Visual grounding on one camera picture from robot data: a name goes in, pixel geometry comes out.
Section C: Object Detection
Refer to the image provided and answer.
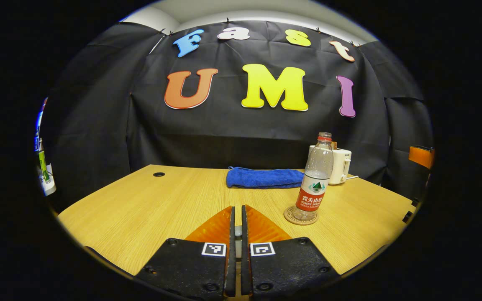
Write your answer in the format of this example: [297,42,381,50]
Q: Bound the white side desk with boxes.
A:
[40,164,57,196]

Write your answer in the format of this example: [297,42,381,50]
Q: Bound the blue towel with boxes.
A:
[226,166,305,189]

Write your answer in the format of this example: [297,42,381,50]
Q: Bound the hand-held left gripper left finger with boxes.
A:
[136,205,237,300]

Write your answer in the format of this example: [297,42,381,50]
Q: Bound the round woven coaster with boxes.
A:
[284,206,319,226]

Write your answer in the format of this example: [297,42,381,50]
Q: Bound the green drink bottle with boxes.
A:
[38,148,51,184]

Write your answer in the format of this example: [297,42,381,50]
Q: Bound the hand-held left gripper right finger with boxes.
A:
[241,204,342,298]

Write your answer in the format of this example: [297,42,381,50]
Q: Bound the clear plastic water bottle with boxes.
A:
[295,132,334,222]

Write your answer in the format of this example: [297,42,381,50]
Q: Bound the computer monitor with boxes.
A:
[35,98,48,151]

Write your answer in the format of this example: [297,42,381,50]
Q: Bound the white toaster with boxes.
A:
[309,145,352,185]

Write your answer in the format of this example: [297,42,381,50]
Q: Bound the black backdrop cloth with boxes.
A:
[40,21,434,209]

